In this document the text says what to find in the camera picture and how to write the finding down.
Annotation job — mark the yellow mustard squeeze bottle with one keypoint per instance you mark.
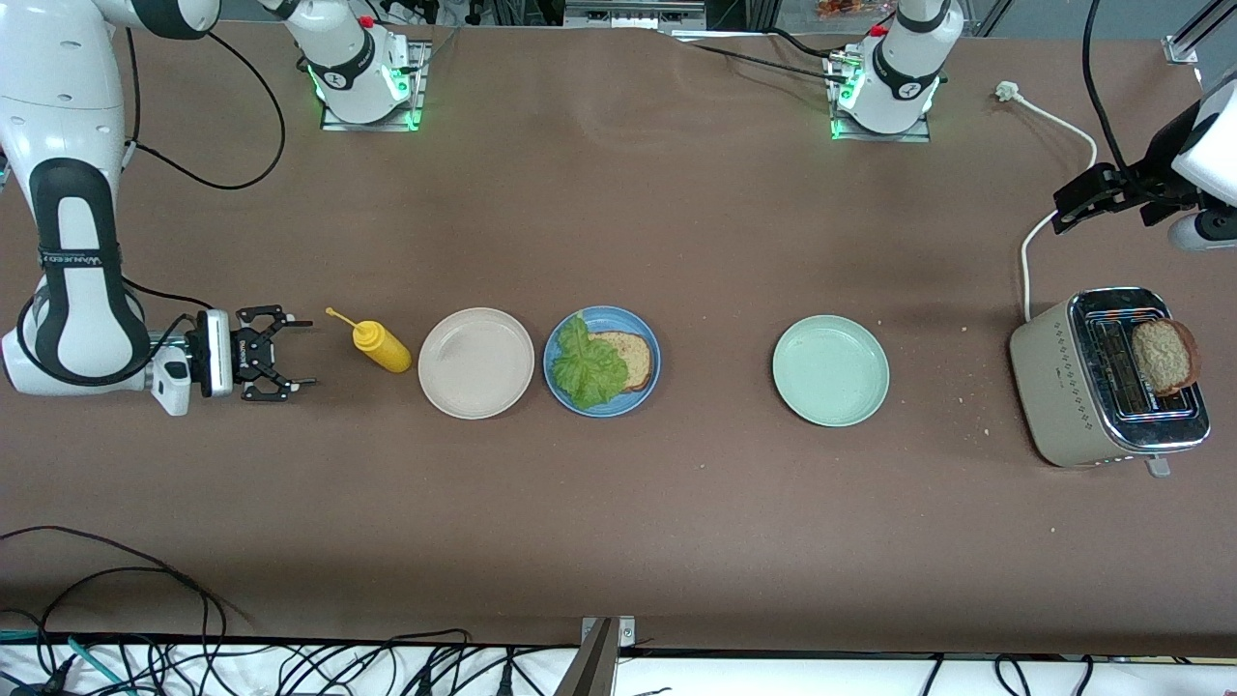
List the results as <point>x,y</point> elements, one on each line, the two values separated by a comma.
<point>387,350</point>

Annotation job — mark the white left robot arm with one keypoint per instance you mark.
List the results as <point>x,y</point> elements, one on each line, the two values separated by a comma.
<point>899,77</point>

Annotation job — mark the green lettuce leaf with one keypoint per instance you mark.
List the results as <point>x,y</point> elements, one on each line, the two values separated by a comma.
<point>589,372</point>

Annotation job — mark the brown bread slice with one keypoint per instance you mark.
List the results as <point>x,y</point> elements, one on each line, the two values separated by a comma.
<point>1165,358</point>
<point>636,358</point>

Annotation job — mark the mint green round plate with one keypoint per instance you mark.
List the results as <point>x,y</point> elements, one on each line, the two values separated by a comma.
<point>831,371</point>

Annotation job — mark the beige chrome toaster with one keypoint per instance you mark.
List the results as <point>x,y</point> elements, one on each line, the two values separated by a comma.
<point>1058,387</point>

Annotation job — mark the blue round plate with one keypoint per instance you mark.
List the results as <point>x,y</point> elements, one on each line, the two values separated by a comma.
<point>643,401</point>

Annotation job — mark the metal table edge bracket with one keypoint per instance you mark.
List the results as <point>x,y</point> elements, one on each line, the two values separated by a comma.
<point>599,667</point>

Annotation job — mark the aluminium corner profile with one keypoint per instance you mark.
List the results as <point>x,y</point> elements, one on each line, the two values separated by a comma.
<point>1184,43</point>

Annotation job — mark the white shelf below table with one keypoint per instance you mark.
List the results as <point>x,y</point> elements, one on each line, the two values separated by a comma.
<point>773,677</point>

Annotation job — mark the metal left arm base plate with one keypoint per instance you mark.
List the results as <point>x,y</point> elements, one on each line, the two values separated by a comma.
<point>913,135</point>

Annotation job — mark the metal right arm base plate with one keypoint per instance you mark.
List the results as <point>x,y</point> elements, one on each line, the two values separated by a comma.
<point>417,87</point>

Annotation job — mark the beige round plate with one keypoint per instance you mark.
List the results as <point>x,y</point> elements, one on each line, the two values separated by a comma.
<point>475,363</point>

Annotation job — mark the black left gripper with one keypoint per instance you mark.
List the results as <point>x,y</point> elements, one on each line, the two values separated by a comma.
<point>1152,178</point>

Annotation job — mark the aluminium frame bar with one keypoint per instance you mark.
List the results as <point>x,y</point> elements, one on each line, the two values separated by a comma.
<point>633,12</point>

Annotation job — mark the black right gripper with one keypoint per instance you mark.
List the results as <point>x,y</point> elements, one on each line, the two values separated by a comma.
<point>253,353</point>

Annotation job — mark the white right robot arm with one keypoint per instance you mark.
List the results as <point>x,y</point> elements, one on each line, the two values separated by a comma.
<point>58,97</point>

